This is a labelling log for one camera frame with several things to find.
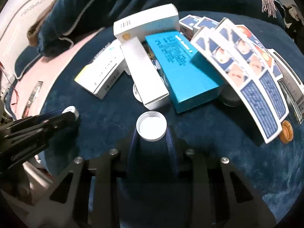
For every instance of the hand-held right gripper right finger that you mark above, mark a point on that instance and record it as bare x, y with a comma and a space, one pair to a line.
173, 154

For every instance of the large white screw cap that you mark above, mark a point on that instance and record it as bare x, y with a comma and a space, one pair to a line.
151, 125

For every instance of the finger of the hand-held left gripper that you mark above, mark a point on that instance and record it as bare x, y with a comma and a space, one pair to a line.
47, 123
28, 149

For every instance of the pile of dark clothes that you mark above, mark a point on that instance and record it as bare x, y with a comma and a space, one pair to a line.
294, 16

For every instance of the teal carton box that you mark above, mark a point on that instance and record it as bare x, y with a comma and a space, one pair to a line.
185, 71

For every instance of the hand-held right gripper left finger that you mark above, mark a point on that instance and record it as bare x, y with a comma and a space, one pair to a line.
133, 152

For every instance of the orange screw cap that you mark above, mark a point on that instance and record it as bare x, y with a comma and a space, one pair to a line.
286, 131

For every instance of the white box with yellow edge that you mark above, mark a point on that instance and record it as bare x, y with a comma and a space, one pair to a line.
102, 73

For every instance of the small blue white ointment box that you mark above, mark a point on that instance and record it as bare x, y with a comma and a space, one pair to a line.
187, 23
206, 23

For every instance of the dark round jar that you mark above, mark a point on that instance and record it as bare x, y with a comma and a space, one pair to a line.
229, 97

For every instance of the small white round cap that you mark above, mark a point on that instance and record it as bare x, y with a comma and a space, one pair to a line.
69, 110

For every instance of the long plain white box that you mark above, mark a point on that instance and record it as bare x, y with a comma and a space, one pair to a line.
142, 73

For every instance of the pink bedsheet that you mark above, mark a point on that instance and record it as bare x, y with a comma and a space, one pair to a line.
54, 64

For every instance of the large white carton box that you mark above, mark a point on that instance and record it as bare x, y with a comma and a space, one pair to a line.
147, 21

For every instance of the white printed panel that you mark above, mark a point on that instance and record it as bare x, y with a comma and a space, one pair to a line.
23, 16

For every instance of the silver striped strip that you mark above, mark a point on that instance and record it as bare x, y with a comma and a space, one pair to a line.
33, 96

